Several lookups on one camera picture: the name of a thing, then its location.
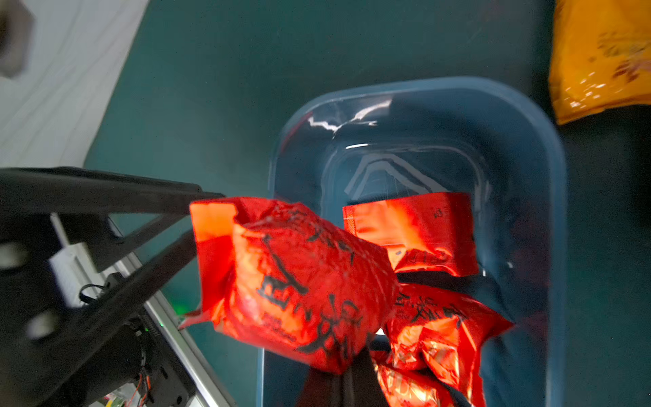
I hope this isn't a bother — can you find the red tea bag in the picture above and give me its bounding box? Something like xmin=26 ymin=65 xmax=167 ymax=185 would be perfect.
xmin=183 ymin=198 xmax=398 ymax=374
xmin=343 ymin=193 xmax=479 ymax=277
xmin=371 ymin=350 xmax=455 ymax=407
xmin=382 ymin=283 xmax=513 ymax=406

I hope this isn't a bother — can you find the yellow tea bag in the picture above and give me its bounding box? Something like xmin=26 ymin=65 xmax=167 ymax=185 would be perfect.
xmin=549 ymin=0 xmax=650 ymax=125

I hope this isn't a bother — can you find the blue plastic storage box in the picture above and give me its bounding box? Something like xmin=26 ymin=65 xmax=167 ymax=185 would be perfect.
xmin=268 ymin=77 xmax=567 ymax=406

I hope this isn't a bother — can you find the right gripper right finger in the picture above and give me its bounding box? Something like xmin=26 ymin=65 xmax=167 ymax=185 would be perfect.
xmin=295 ymin=348 xmax=388 ymax=407

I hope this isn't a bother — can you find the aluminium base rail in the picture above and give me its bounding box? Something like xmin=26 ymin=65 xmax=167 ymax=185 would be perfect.
xmin=50 ymin=213 xmax=237 ymax=406

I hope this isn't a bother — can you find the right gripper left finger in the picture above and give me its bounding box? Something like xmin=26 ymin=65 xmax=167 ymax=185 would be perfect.
xmin=1 ymin=167 xmax=206 ymax=406

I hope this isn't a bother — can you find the green table mat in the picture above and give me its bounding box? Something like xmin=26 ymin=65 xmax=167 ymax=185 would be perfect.
xmin=86 ymin=1 xmax=650 ymax=406

